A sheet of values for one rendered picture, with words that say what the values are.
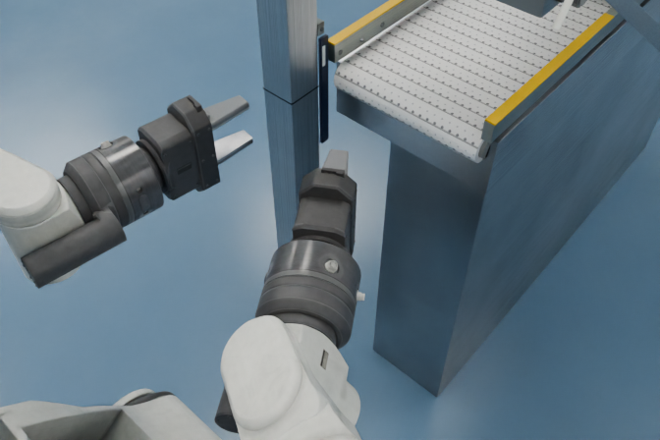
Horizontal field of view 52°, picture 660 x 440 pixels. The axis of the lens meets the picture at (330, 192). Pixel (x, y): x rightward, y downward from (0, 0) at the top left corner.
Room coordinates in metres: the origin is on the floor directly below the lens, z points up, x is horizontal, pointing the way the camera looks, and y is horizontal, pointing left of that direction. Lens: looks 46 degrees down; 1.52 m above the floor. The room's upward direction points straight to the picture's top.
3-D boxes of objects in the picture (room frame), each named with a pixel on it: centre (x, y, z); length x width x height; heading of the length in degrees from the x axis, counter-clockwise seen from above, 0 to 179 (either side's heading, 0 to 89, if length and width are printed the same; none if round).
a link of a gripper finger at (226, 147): (0.61, 0.12, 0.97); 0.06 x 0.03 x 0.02; 130
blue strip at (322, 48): (0.84, 0.01, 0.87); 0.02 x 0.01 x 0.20; 139
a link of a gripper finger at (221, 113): (0.61, 0.12, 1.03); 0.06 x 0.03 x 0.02; 130
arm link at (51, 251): (0.46, 0.27, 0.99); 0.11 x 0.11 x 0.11; 40
